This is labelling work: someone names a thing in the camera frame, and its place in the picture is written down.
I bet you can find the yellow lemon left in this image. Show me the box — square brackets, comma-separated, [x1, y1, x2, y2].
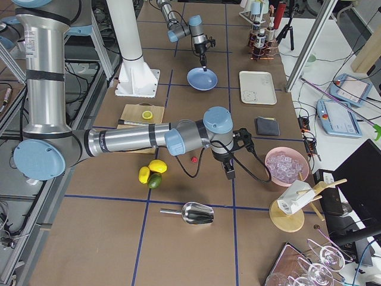
[138, 166, 151, 184]

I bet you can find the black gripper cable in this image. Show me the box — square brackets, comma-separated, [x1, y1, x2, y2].
[174, 130, 272, 183]

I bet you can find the blue teach pendant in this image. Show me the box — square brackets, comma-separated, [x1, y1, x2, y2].
[329, 73, 373, 107]
[316, 100, 363, 138]

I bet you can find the copper wire bottle rack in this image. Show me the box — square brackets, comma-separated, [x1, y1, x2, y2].
[248, 17, 278, 61]

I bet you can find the silver metal scoop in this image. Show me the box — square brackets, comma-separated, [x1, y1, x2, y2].
[160, 202, 214, 225]

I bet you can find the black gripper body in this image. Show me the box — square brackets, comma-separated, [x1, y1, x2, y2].
[193, 36, 216, 60]
[211, 144, 235, 173]

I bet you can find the black handled knife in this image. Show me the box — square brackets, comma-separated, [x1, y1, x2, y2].
[118, 119, 149, 126]

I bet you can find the yellow lemon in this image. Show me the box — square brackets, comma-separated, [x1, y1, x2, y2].
[138, 166, 151, 184]
[148, 159, 167, 173]

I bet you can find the black camera tripod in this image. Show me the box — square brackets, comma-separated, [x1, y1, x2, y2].
[276, 0, 299, 51]

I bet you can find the pink bowl with ice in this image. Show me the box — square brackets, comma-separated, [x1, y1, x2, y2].
[265, 147, 310, 186]

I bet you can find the black monitor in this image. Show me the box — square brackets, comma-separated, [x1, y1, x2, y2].
[323, 138, 381, 248]

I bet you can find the cream plastic tray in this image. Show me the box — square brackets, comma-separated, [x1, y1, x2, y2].
[239, 71, 277, 105]

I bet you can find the green lime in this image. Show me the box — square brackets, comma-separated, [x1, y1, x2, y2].
[147, 173, 162, 189]

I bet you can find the blue teach pendant near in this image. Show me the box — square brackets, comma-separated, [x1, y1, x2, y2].
[316, 100, 363, 138]

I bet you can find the blue plate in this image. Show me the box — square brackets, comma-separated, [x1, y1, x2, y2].
[187, 67, 218, 91]

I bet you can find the lemon half slice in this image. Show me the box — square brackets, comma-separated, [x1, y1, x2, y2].
[142, 110, 153, 120]

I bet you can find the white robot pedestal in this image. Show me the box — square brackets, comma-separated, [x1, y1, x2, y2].
[107, 0, 160, 98]

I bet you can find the wooden cup stand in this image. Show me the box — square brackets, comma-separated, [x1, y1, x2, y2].
[269, 179, 347, 232]

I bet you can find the wooden cutting board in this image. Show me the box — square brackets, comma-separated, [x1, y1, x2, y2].
[116, 103, 165, 155]

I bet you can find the red bottle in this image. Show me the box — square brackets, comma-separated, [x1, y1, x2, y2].
[274, 1, 287, 29]

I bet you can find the clear wine glass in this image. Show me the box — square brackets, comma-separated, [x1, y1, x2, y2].
[307, 239, 353, 272]

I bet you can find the yellow lemon upper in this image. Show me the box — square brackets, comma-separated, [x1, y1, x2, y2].
[148, 159, 167, 173]

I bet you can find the blue teach pendant far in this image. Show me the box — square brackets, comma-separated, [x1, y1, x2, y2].
[329, 73, 373, 107]

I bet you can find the white carton on stand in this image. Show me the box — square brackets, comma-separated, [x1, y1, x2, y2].
[277, 180, 316, 215]

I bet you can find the dark grey folded cloth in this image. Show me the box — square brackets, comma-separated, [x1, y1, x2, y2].
[255, 117, 280, 136]

